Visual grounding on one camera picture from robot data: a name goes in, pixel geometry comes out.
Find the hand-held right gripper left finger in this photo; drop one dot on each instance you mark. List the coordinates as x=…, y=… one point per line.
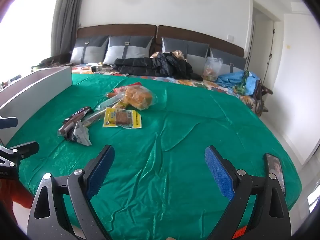
x=100, y=172

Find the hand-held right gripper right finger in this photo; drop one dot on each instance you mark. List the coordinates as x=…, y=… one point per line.
x=220, y=172

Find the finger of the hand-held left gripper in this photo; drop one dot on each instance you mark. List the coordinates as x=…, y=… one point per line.
x=8, y=123
x=23, y=150

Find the grey white snack packet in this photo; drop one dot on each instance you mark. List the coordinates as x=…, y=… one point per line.
x=81, y=135

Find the white box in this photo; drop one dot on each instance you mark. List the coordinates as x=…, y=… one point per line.
x=37, y=85

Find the dark snack bar packet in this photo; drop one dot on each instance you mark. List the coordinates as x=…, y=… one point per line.
x=81, y=112
x=67, y=127

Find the brown stick snack packet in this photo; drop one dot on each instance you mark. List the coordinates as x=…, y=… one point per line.
x=95, y=117

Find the yellow dried tofu packet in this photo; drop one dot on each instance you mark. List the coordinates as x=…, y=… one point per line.
x=120, y=117

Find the long clear snack packet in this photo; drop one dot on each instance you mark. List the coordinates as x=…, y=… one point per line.
x=108, y=103

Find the cream roll snack packet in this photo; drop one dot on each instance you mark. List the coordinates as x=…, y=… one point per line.
x=121, y=104

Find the clear bread packet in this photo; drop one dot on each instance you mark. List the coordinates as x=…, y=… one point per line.
x=140, y=97

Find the red snack packet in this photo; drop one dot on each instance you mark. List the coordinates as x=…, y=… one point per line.
x=119, y=89

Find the person's left forearm orange sleeve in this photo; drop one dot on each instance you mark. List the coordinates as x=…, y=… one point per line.
x=15, y=192

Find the black smartphone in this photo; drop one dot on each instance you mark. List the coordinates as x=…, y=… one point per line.
x=277, y=170

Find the green bedspread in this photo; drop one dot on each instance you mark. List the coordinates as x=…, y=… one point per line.
x=175, y=120

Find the dark cloth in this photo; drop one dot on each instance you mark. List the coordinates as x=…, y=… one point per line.
x=56, y=60

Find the dark brown handbag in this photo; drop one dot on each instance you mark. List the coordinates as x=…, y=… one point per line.
x=263, y=92

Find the green patterned cloth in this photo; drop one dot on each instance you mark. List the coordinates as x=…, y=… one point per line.
x=242, y=83

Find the blue cloth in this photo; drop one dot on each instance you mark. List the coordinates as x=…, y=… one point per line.
x=230, y=80

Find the clear plastic bag of food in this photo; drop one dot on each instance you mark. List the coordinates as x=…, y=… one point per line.
x=212, y=70

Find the grey white pillow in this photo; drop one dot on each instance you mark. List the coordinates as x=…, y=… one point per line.
x=127, y=48
x=87, y=50
x=192, y=52
x=232, y=63

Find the black puffer jacket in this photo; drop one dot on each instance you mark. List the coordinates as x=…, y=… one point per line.
x=155, y=66

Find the grey curtain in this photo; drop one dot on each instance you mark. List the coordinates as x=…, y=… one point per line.
x=67, y=17

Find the beige cloth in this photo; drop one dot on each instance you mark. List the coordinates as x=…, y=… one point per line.
x=178, y=53

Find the white wall socket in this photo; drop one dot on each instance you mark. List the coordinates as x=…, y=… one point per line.
x=231, y=38

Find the white door frame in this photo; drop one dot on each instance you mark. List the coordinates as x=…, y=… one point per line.
x=250, y=30

